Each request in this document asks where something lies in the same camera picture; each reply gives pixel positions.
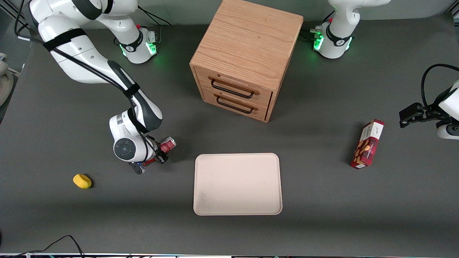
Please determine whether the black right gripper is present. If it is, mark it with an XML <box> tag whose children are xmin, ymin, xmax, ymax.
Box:
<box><xmin>129</xmin><ymin>150</ymin><xmax>170</xmax><ymax>175</ymax></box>

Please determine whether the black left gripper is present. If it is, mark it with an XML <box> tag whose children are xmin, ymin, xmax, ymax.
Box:
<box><xmin>399</xmin><ymin>103</ymin><xmax>443</xmax><ymax>128</ymax></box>

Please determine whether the red coke bottle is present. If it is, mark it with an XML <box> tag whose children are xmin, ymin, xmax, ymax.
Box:
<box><xmin>143</xmin><ymin>137</ymin><xmax>177</xmax><ymax>167</ymax></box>

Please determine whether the beige plastic tray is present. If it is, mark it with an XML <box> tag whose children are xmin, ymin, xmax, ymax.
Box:
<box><xmin>193</xmin><ymin>153</ymin><xmax>283</xmax><ymax>216</ymax></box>

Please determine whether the red cracker box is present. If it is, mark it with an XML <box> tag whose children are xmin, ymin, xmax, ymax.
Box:
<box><xmin>350</xmin><ymin>119</ymin><xmax>385</xmax><ymax>169</ymax></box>

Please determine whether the yellow sponge lemon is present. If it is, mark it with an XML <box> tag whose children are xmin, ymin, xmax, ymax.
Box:
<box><xmin>73</xmin><ymin>174</ymin><xmax>92</xmax><ymax>189</ymax></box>

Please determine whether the wooden drawer front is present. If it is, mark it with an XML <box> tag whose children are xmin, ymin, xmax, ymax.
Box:
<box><xmin>201</xmin><ymin>87</ymin><xmax>271</xmax><ymax>121</ymax></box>
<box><xmin>196</xmin><ymin>67</ymin><xmax>274</xmax><ymax>108</ymax></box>

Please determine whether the wooden drawer cabinet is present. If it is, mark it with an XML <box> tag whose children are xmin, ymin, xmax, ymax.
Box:
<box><xmin>189</xmin><ymin>0</ymin><xmax>304</xmax><ymax>123</ymax></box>

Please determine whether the beige round object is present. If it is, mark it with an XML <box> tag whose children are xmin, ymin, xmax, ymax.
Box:
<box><xmin>0</xmin><ymin>53</ymin><xmax>15</xmax><ymax>107</ymax></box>

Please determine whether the black looped cable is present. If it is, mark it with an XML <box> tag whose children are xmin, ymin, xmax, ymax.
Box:
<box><xmin>421</xmin><ymin>64</ymin><xmax>459</xmax><ymax>108</ymax></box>

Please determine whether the black metal drawer handle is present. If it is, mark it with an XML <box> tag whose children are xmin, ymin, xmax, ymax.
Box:
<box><xmin>216</xmin><ymin>96</ymin><xmax>254</xmax><ymax>114</ymax></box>
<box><xmin>210</xmin><ymin>79</ymin><xmax>254</xmax><ymax>99</ymax></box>

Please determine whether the thin black cable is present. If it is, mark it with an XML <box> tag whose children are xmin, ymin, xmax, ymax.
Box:
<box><xmin>0</xmin><ymin>235</ymin><xmax>85</xmax><ymax>258</ymax></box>

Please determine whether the black base cable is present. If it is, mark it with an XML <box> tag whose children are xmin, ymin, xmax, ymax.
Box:
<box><xmin>301</xmin><ymin>11</ymin><xmax>336</xmax><ymax>40</ymax></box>
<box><xmin>138</xmin><ymin>5</ymin><xmax>172</xmax><ymax>43</ymax></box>

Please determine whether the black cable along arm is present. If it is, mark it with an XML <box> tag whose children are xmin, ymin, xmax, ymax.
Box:
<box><xmin>14</xmin><ymin>0</ymin><xmax>158</xmax><ymax>158</ymax></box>

